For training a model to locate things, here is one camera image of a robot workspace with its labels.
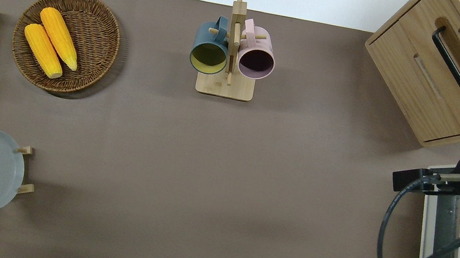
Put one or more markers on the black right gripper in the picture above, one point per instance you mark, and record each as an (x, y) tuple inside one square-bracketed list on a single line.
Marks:
[(440, 186)]

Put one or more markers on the yellow corn cob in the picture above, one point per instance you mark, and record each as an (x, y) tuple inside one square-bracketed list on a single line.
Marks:
[(42, 51), (59, 37)]

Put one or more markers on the brown wicker basket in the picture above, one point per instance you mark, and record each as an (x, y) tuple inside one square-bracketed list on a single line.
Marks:
[(93, 43)]

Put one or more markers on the wooden mug tree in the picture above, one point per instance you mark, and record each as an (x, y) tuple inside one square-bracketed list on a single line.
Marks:
[(237, 90)]

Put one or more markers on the pink mug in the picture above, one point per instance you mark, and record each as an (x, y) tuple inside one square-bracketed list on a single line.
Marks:
[(261, 44)]

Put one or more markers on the dark teal mug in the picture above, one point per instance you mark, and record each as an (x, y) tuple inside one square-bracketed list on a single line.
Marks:
[(208, 35)]

